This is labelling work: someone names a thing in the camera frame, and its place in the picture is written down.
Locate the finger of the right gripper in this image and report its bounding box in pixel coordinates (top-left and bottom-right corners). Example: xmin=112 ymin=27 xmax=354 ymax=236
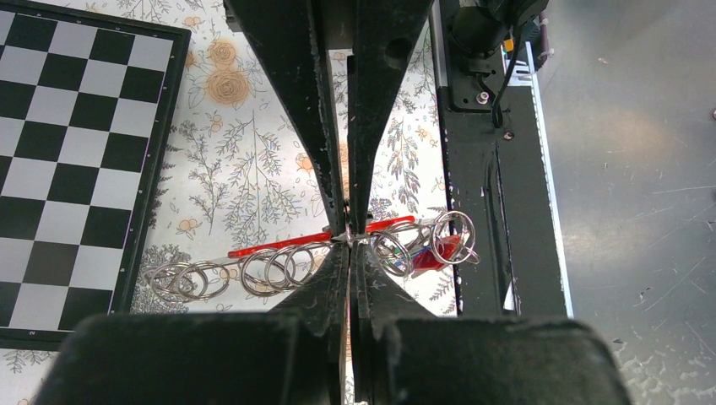
xmin=226 ymin=0 xmax=345 ymax=234
xmin=347 ymin=0 xmax=432 ymax=234

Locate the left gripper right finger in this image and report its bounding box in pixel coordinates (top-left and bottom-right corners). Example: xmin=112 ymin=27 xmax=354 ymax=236
xmin=350 ymin=244 xmax=631 ymax=404

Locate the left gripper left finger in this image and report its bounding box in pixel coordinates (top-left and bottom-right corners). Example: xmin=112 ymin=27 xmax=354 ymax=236
xmin=35 ymin=244 xmax=350 ymax=404

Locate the red key tag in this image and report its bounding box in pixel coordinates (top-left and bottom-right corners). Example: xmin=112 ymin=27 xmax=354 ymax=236
xmin=412 ymin=235 xmax=462 ymax=273

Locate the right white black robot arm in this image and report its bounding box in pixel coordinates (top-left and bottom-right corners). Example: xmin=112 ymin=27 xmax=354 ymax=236
xmin=224 ymin=1 xmax=546 ymax=232

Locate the black white checkerboard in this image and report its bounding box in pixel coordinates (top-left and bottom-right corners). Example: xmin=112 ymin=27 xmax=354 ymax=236
xmin=1 ymin=1 xmax=191 ymax=351

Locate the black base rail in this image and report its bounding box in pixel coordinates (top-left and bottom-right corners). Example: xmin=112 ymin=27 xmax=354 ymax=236
xmin=430 ymin=10 xmax=573 ymax=317

